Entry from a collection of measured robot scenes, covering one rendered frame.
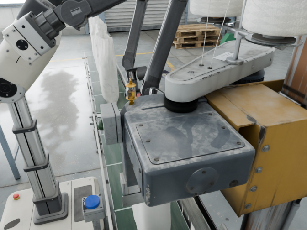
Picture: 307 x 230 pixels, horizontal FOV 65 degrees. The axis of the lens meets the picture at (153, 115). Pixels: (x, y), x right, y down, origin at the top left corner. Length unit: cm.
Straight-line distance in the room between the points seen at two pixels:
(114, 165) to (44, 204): 53
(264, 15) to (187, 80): 21
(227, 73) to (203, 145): 26
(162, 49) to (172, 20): 10
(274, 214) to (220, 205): 115
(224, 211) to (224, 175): 162
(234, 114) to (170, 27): 42
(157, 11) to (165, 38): 758
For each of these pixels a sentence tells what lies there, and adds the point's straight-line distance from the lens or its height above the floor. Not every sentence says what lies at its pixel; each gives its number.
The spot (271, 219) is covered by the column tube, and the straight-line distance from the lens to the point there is 107.
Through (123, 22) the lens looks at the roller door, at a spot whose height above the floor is 30.
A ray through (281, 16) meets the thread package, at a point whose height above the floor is 157.
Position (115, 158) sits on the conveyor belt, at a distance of 194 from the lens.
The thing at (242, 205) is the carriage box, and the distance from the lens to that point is 76.
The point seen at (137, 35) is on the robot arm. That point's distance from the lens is 134.
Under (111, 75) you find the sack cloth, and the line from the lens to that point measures 259.
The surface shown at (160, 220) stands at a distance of 123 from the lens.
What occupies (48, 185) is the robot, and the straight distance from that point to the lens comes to 163.
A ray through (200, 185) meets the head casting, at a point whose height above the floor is 127.
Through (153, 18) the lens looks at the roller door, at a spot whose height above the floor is 38.
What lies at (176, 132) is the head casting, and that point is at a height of 134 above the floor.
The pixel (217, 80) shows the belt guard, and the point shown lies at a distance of 66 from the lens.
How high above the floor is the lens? 164
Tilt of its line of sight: 31 degrees down
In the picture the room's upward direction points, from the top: straight up
